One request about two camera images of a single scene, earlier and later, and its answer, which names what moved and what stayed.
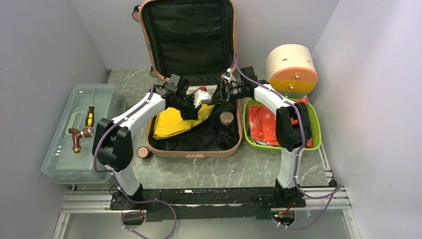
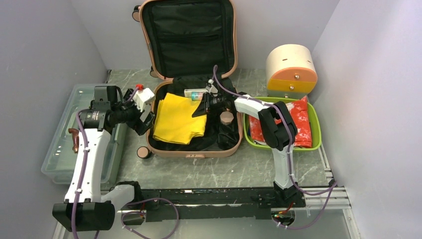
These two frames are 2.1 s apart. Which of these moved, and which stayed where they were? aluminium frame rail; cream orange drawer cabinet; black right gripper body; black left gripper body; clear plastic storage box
Moved: black left gripper body; black right gripper body
Stayed: aluminium frame rail; clear plastic storage box; cream orange drawer cabinet
